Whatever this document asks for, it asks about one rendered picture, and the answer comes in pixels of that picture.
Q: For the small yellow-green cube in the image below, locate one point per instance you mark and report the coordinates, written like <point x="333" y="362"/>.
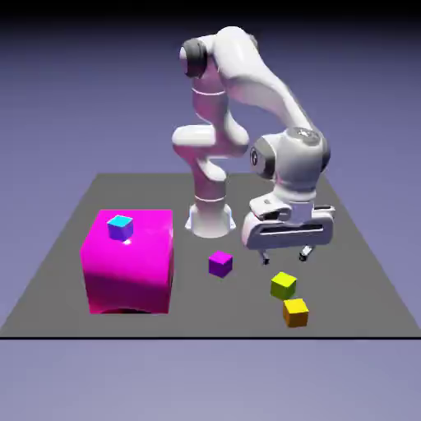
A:
<point x="283" y="284"/>

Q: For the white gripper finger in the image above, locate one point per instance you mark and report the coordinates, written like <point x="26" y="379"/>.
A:
<point x="264" y="256"/>
<point x="305" y="252"/>

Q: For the small purple cube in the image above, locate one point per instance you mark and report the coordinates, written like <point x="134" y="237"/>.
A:
<point x="220" y="263"/>

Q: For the small cyan cube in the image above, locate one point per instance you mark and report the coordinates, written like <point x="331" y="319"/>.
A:
<point x="120" y="227"/>

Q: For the small orange cube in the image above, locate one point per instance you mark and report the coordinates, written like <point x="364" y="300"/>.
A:
<point x="295" y="312"/>

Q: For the large magenta box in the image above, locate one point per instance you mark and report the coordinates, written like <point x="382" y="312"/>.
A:
<point x="128" y="263"/>

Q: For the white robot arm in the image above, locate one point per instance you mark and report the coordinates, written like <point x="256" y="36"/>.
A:
<point x="243" y="79"/>

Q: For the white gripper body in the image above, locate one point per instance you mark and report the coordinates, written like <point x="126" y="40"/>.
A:
<point x="283" y="235"/>

